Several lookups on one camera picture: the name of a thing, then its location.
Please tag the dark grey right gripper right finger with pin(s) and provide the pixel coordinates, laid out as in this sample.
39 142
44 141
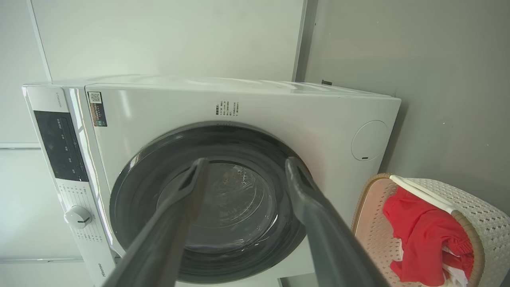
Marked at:
330 239

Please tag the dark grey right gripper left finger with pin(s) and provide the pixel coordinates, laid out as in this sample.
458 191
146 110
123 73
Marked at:
159 239

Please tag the white perforated plastic laundry basket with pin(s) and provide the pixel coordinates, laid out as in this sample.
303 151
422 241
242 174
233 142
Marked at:
478 215

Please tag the white washing machine control knob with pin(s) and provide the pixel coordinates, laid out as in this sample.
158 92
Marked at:
78 217

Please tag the round dark washing machine door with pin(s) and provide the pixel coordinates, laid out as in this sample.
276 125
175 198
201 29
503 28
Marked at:
247 207

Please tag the red garment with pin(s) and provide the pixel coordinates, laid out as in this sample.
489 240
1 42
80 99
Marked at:
422 235

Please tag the white garment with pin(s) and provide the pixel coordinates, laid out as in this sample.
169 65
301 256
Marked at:
456 275

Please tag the black washing machine display panel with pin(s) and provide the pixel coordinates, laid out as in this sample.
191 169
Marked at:
59 145

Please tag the white front-load washing machine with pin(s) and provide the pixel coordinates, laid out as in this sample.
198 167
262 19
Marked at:
279 107

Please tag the dark QR code sticker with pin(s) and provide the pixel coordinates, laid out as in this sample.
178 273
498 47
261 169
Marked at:
97 109

